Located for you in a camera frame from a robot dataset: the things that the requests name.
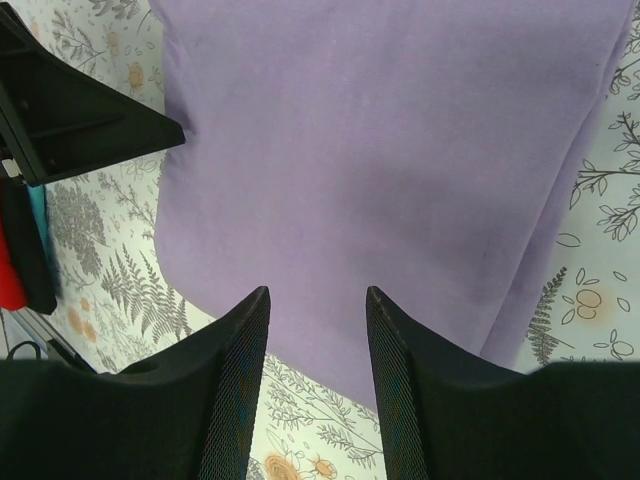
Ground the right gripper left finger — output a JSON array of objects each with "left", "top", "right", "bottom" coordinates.
[{"left": 1, "top": 286, "right": 270, "bottom": 479}]

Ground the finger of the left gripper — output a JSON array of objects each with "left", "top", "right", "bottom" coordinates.
[{"left": 1, "top": 7, "right": 185, "bottom": 186}]

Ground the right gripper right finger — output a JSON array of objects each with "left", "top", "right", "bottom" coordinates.
[{"left": 366, "top": 287, "right": 639, "bottom": 479}]

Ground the purple t shirt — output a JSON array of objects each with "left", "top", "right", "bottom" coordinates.
[{"left": 151, "top": 1, "right": 634, "bottom": 408}]

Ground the folded teal t shirt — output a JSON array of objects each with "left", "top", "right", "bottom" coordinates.
[{"left": 28, "top": 186, "right": 61, "bottom": 296}]

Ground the folded red t shirt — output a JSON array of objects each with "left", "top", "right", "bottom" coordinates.
[{"left": 1, "top": 180, "right": 27, "bottom": 311}]

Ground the folded black t shirt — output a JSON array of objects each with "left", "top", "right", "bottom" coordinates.
[{"left": 1, "top": 180, "right": 57, "bottom": 315}]

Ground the aluminium rail frame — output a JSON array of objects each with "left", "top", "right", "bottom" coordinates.
[{"left": 1, "top": 309, "right": 95, "bottom": 373}]

